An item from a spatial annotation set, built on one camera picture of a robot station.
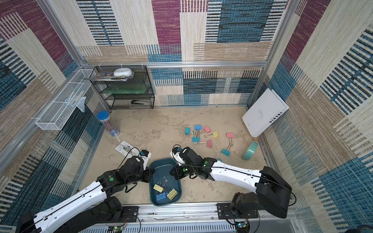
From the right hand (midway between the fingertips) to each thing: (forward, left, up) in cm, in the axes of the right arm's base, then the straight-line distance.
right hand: (169, 172), depth 76 cm
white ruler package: (+19, +30, -10) cm, 38 cm away
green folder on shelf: (+50, +31, +15) cm, 61 cm away
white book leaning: (+36, -59, +9) cm, 70 cm away
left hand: (+2, +8, -2) cm, 8 cm away
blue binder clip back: (+38, -17, -11) cm, 43 cm away
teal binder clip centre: (+27, -15, -12) cm, 33 cm away
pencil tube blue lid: (+33, +43, +8) cm, 55 cm away
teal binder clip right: (+17, -33, -11) cm, 39 cm away
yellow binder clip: (-5, +6, -8) cm, 11 cm away
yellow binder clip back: (+31, -28, -11) cm, 43 cm away
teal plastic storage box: (-6, +4, -10) cm, 12 cm away
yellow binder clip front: (-9, -1, -8) cm, 11 cm away
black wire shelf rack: (+53, +43, +23) cm, 72 cm away
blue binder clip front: (-9, +5, -11) cm, 15 cm away
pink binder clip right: (+30, -39, -11) cm, 50 cm away
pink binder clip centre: (+23, -24, -12) cm, 35 cm away
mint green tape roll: (+12, -45, -1) cm, 47 cm away
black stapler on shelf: (+53, +27, 0) cm, 60 cm away
